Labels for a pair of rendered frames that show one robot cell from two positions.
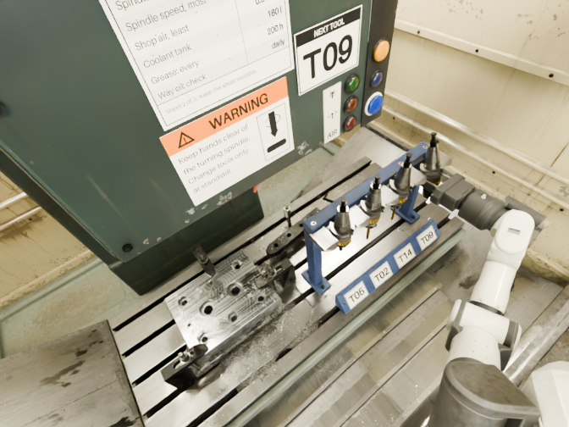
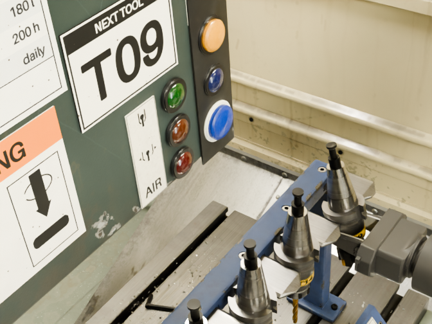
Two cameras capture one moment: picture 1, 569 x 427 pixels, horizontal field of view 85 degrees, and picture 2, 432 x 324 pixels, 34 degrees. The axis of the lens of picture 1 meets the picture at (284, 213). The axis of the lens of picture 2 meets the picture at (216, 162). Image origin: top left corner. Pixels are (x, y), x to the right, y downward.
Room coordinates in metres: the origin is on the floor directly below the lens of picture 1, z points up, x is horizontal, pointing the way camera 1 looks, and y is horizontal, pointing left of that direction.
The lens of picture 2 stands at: (-0.02, 0.02, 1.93)
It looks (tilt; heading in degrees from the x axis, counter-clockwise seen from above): 39 degrees down; 337
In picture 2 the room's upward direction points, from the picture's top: 5 degrees counter-clockwise
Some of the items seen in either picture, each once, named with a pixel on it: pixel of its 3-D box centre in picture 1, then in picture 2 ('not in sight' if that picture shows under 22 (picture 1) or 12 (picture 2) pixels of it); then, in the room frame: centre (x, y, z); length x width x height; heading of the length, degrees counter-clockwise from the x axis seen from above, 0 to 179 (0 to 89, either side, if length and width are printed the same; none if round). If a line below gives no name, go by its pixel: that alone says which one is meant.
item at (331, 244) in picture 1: (325, 240); not in sight; (0.43, -0.09, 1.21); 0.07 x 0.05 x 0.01; 28
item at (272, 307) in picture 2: (372, 206); (252, 305); (0.51, -0.24, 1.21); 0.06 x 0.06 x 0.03
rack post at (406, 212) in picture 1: (412, 186); (318, 246); (0.69, -0.45, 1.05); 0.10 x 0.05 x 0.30; 28
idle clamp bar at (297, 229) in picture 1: (295, 235); not in sight; (0.65, -0.03, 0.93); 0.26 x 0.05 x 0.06; 123
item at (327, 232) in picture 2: (414, 176); (316, 229); (0.58, -0.38, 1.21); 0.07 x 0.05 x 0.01; 28
